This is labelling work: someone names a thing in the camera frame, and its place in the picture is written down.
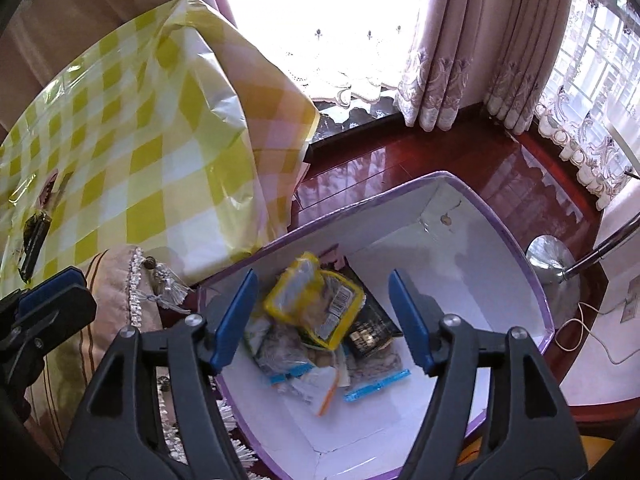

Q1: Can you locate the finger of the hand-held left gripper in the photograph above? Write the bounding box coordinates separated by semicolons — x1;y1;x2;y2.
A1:
30;266;87;297
0;285;97;361

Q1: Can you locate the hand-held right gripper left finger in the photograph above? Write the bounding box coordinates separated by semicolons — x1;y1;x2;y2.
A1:
60;269;261;480

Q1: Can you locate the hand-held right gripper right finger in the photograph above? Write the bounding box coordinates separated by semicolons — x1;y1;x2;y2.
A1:
387;269;588;480

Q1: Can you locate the black snack packet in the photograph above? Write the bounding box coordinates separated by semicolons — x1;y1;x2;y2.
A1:
340;266;404;358

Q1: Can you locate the pile of assorted snack packets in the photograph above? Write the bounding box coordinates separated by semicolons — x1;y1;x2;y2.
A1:
244;252;412;417

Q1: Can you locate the yellow snack packet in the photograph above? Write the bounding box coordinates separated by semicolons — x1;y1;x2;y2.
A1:
264;252;368;351

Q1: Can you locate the white storage box purple rim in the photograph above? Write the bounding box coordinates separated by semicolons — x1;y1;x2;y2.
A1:
197;171;556;480

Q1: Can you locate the clear cookie snack packet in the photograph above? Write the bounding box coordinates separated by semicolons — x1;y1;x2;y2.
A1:
280;345;351;417

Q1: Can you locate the dark green snack packet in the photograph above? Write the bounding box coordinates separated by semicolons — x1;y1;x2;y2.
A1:
17;210;53;281

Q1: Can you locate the beige striped sofa cushion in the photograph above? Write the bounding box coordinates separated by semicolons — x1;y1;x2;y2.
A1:
25;245;261;480

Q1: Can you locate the dark snack packet pink edge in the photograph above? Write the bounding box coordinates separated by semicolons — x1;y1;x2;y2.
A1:
39;170;73;208

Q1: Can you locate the chrome floor lamp stand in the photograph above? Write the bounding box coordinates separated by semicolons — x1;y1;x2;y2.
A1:
525;212;640;306

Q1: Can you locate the yellow checkered tablecloth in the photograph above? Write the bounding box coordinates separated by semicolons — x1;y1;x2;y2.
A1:
0;0;321;291

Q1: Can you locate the white lace curtain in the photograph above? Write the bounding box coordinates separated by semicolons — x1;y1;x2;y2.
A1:
535;0;640;211

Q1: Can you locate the pink embroidered curtain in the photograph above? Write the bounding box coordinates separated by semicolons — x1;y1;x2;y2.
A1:
395;0;576;133

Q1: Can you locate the white sheer curtain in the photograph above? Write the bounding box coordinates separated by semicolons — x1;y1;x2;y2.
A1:
210;0;426;108

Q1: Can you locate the white grid window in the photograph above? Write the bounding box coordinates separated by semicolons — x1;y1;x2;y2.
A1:
550;0;640;161

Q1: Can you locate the white cable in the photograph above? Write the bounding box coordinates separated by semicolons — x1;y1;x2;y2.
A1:
552;300;640;366

